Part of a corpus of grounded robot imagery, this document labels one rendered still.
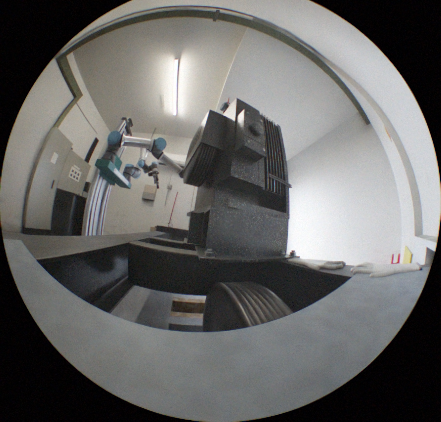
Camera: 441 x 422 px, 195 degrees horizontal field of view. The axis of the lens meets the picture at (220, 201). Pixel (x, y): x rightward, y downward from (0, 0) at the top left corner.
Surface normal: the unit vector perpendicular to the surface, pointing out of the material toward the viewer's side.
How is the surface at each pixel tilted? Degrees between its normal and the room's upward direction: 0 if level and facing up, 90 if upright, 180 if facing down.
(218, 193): 90
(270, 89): 180
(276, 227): 90
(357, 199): 90
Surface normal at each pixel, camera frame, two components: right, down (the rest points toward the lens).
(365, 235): -0.96, -0.16
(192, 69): -0.11, 0.97
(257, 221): 0.25, -0.19
